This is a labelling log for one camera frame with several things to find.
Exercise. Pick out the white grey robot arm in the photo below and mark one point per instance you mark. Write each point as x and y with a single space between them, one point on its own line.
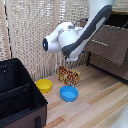
60 41

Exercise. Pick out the dark wooden drawer cabinet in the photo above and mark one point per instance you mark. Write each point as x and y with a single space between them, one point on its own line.
88 61

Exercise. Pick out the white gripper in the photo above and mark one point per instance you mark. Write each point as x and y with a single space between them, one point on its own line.
72 58

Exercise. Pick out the wide wooden post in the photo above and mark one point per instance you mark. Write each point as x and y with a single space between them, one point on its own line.
54 13

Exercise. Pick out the blue plastic bowl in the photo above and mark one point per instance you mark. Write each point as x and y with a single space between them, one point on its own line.
69 94

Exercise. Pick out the bamboo blind curtain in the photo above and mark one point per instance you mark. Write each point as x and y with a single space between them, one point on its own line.
26 26

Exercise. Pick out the thin wooden post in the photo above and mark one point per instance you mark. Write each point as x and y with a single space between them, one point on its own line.
4 30

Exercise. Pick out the yellow plastic bowl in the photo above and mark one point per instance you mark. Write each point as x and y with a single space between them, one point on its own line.
44 86

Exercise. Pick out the red yellow snack box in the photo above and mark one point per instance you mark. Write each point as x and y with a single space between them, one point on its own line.
69 76

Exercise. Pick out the black fabric storage box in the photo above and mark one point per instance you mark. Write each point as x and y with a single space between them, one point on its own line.
20 100

